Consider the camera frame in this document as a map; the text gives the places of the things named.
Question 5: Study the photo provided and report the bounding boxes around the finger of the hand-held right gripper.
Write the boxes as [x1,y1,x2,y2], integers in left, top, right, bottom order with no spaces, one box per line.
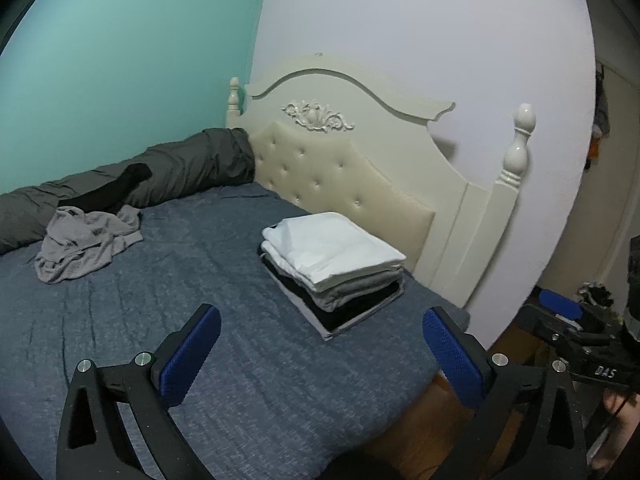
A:
[517,305,583,346]
[540,289,583,321]

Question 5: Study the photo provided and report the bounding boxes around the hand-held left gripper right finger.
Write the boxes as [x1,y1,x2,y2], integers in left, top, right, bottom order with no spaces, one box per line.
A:
[422,305,587,480]

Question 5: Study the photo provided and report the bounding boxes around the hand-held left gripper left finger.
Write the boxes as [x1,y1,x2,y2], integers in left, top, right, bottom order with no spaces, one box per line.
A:
[56,304,222,480]

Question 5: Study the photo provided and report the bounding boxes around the white polo shirt black trim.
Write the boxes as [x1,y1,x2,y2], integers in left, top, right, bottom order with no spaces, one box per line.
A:
[261,211,407,285]

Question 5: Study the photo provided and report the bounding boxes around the hanging colourful clothes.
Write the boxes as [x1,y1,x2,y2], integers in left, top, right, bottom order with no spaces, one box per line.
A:
[590,62,613,171]

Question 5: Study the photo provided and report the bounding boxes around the person's right hand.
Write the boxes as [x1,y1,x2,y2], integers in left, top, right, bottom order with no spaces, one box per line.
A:
[602,392,640,466]

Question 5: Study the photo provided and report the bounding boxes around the folded light grey garment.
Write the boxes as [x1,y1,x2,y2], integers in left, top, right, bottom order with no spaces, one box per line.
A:
[258,250,406,342]

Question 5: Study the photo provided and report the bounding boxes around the crumpled grey garment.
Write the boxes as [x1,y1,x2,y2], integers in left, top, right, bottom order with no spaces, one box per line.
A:
[34,205,143,285]

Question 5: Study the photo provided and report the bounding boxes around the dark grey rolled duvet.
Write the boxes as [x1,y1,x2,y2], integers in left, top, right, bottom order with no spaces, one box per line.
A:
[0,127,257,256]

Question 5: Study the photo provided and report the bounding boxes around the cream bed headboard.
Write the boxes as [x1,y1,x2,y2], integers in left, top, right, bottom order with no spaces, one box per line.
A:
[225,52,538,311]

